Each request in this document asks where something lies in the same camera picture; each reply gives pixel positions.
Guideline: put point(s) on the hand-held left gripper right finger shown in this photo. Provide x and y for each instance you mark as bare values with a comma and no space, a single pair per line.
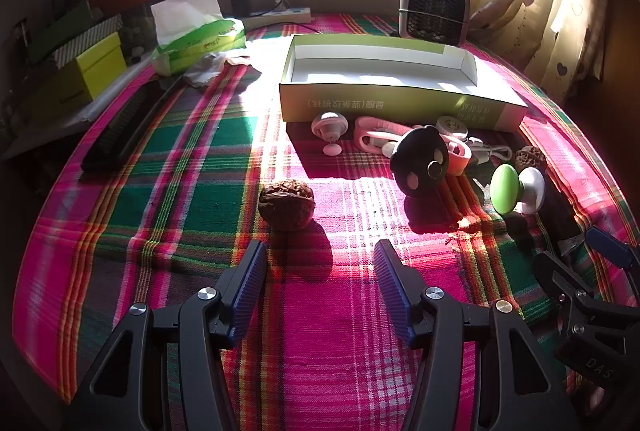
392,291

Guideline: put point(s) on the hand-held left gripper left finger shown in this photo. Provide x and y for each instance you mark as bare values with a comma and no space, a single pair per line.
250,291

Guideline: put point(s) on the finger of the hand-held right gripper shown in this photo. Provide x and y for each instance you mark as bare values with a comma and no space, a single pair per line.
565,281
607,245

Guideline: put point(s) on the brown walnut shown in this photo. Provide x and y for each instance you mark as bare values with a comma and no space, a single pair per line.
287,203
530,157

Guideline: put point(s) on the green and white massager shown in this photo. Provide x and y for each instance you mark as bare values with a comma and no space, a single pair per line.
515,188

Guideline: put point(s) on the black round disc with holes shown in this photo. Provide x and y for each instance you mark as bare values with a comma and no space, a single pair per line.
420,163

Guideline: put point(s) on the light pink ear hook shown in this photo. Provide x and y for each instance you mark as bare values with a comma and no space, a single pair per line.
375,136

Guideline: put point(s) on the small white round device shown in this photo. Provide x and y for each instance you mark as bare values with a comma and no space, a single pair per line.
327,128

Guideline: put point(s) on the green and white cardboard box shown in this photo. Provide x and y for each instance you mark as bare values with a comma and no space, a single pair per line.
390,101

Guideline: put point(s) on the plaid tablecloth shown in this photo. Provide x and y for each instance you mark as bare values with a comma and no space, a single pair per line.
200,211

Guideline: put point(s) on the crumpled white tissue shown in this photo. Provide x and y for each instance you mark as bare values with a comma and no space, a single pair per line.
210,66

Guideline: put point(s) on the green tissue pack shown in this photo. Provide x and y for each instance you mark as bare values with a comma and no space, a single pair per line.
200,36

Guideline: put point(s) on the yellow-green box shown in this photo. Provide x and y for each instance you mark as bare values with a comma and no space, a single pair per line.
85,71

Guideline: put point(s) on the white power strip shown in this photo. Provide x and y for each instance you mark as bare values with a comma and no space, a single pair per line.
285,15

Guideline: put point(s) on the glass jar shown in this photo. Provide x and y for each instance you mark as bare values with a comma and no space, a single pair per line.
134,33

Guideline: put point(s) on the small grey heater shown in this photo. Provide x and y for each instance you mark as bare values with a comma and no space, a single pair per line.
432,11

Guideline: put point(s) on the striped box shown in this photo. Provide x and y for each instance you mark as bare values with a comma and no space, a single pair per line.
95,38

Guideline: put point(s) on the dark green box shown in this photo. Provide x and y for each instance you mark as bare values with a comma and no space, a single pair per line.
60,28

